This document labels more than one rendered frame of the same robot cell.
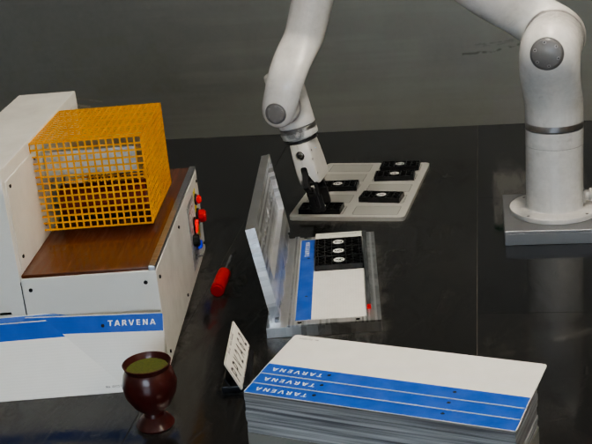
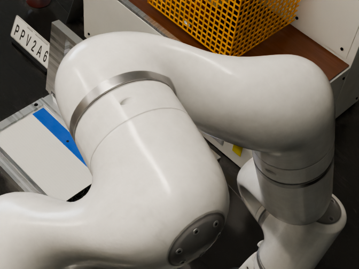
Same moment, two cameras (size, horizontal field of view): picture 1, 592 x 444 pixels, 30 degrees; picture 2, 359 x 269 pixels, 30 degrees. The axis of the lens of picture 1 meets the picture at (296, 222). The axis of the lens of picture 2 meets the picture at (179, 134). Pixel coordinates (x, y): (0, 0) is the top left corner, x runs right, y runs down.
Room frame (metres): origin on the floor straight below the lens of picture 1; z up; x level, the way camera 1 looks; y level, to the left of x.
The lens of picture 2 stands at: (2.58, -0.55, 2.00)
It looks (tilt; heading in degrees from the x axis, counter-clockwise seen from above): 51 degrees down; 126
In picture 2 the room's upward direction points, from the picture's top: 8 degrees clockwise
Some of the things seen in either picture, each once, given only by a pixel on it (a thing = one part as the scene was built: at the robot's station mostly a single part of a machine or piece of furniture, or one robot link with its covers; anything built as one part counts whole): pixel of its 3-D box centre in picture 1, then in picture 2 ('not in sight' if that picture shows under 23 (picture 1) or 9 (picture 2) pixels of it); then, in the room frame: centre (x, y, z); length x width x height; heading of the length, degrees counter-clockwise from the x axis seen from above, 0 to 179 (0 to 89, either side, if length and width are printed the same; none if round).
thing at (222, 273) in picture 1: (224, 272); not in sight; (2.08, 0.16, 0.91); 0.18 x 0.03 x 0.03; 172
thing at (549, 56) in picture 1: (551, 73); not in sight; (2.20, -0.55, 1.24); 0.19 x 0.12 x 0.24; 160
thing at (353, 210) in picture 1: (363, 189); not in sight; (2.55, -0.17, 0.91); 0.40 x 0.27 x 0.01; 163
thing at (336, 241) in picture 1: (338, 244); not in sight; (2.15, -0.08, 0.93); 0.10 x 0.05 x 0.01; 86
